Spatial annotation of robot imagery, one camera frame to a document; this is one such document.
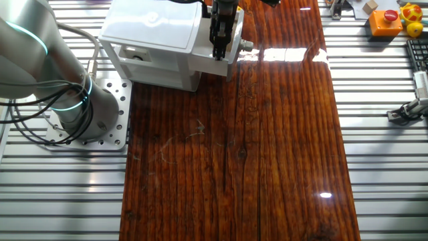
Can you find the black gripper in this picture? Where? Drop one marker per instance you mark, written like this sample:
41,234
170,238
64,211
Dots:
223,8

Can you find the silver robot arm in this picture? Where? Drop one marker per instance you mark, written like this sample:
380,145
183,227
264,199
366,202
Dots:
33,67

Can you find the white plastic drawer cabinet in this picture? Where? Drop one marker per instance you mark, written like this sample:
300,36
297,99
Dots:
150,23

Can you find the grey metal clamp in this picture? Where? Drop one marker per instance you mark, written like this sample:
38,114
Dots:
337,8

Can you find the white paper sheet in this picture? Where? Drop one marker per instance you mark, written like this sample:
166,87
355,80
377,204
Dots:
357,13

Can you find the small wooden cube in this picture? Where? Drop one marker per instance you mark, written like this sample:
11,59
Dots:
370,6

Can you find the red stop button orange box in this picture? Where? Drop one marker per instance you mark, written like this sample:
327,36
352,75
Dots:
384,25

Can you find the yellow orange toy duck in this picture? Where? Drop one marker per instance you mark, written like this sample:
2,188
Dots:
412,15

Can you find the black keyboard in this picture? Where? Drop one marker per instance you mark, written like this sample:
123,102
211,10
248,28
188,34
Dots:
418,53

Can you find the wrist camera on grey bracket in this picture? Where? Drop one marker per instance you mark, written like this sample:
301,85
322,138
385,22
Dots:
270,2

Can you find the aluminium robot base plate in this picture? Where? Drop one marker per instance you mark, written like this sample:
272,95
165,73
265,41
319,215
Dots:
123,90

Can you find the grey camera on stand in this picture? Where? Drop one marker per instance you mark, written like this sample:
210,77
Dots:
409,110

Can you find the ribbed silver camera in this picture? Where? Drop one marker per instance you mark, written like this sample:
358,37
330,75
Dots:
421,83

